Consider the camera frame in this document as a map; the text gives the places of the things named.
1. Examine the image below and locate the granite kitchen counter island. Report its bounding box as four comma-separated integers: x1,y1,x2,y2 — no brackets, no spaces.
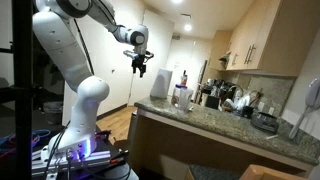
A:
127,96,320,180

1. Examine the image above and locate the blue cable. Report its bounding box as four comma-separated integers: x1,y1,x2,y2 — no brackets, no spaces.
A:
0,129,52,156

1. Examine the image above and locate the black coffee maker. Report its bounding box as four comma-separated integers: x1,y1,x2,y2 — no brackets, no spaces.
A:
203,78,224,110

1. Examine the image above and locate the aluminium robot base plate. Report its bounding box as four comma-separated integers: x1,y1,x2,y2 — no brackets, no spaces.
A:
31,149,113,177

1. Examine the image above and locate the black vertical pole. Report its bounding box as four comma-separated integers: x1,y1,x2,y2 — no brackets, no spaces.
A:
11,0,35,180

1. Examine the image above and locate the white paper towel roll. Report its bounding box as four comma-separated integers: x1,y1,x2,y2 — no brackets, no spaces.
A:
149,68,174,99

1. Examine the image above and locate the red cap bottle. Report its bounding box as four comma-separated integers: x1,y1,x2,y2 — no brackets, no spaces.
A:
180,69,189,87

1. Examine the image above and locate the black robot cart platform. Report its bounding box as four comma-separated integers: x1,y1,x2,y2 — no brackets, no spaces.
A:
31,124,139,180

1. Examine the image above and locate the light wood upper cabinet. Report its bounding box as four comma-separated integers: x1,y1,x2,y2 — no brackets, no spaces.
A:
226,0,320,78

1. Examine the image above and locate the clear plastic bottle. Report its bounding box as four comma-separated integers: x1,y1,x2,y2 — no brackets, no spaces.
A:
177,87,195,112

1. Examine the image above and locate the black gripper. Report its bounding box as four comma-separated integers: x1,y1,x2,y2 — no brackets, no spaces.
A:
131,55,148,79

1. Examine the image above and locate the grey waste bin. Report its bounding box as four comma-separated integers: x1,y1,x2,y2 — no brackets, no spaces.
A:
42,101,64,126

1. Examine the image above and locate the blue lid plastic jar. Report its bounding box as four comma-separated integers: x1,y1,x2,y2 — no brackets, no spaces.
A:
171,84,188,108

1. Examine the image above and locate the wooden chair grey cushion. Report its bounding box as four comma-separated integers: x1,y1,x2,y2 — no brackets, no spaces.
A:
184,163,308,180

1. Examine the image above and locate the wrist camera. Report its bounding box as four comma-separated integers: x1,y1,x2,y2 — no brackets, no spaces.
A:
122,49,140,61

